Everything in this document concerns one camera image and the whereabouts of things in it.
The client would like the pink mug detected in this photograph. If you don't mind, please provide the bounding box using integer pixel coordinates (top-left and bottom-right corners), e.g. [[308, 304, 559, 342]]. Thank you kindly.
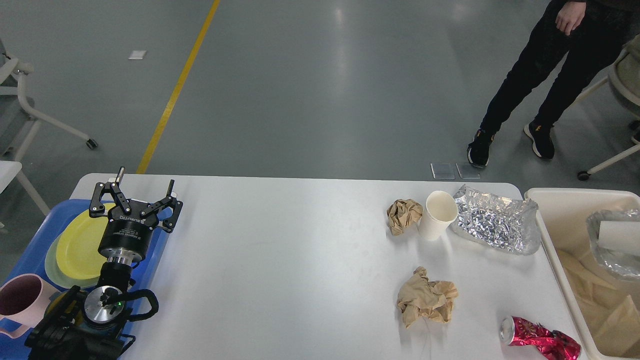
[[0, 273, 61, 339]]

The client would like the white office chair left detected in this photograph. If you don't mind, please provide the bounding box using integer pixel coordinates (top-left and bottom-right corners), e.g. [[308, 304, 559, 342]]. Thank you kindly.
[[0, 43, 98, 161]]

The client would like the right clear floor plate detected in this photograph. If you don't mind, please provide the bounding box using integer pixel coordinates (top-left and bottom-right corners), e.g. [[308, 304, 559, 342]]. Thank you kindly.
[[455, 162, 481, 179]]

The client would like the clear floor plate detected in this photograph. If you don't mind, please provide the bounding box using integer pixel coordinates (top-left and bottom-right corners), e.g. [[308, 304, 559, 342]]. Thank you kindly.
[[430, 162, 457, 180], [455, 162, 481, 179]]

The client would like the white side table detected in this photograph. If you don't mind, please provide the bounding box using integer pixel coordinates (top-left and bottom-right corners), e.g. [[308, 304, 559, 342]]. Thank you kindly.
[[0, 160, 51, 216]]

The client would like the left clear floor plate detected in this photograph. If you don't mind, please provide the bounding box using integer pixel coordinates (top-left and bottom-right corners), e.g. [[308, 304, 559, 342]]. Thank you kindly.
[[430, 162, 457, 180]]

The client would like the yellow plate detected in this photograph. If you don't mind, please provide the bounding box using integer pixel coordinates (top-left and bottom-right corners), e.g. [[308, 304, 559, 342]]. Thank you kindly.
[[55, 210, 108, 280]]

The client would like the large crumpled brown paper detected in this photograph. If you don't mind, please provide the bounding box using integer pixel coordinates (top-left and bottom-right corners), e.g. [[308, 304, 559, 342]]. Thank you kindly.
[[397, 266, 459, 328]]

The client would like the person in dark clothes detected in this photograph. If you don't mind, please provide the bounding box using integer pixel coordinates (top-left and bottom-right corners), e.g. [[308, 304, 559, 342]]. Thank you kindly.
[[467, 0, 639, 168]]

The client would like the silver foil bag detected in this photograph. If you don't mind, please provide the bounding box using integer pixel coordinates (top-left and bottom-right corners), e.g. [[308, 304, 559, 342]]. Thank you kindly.
[[586, 208, 640, 282], [451, 185, 542, 256]]

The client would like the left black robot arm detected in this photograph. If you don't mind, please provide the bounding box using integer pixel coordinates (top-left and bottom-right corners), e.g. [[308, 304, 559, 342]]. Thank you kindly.
[[25, 167, 183, 360]]

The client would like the light green plate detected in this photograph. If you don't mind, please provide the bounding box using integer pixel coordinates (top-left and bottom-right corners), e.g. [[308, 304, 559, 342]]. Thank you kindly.
[[45, 234, 99, 289]]

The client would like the white paper cup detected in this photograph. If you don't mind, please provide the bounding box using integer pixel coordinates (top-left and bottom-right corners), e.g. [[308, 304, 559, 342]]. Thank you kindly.
[[418, 190, 458, 241], [598, 220, 640, 256]]

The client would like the beige plastic bin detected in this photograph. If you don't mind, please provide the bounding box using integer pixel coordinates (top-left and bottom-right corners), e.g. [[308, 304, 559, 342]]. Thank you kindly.
[[525, 187, 639, 360]]

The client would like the small crumpled brown paper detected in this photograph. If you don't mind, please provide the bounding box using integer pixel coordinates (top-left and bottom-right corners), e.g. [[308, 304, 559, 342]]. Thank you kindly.
[[386, 199, 425, 236]]

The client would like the brown paper bag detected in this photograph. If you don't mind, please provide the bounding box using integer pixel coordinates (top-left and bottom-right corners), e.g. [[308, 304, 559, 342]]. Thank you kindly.
[[557, 250, 640, 359]]

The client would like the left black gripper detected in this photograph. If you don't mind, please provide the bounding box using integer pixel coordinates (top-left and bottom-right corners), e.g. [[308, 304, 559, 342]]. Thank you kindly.
[[89, 167, 184, 265]]

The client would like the crushed red can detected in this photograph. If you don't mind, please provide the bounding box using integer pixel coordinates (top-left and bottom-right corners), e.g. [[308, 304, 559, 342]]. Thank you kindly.
[[499, 316, 582, 360]]

